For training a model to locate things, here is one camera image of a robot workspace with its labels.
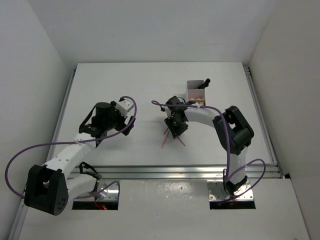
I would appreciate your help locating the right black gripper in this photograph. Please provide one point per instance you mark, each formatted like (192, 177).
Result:
(176, 131)

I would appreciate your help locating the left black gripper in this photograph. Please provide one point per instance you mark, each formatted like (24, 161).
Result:
(113, 110)

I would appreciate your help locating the gourd-shaped beige sponge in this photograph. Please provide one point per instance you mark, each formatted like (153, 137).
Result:
(197, 99)

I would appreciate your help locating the white organizer box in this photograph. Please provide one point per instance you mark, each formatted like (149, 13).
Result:
(191, 91)

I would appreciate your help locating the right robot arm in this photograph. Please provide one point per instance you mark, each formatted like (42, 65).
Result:
(233, 131)

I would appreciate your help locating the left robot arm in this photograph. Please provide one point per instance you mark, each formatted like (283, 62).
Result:
(66, 176)

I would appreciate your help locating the long pink stick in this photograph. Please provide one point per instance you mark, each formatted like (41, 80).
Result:
(165, 139)

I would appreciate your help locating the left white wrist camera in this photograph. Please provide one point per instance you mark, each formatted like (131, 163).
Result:
(124, 106)

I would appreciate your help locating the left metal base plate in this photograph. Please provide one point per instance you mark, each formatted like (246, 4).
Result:
(105, 191)

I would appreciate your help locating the metal base plate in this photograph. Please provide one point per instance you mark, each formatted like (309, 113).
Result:
(105, 191)
(217, 193)

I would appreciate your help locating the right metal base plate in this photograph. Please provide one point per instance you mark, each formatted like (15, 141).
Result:
(217, 193)

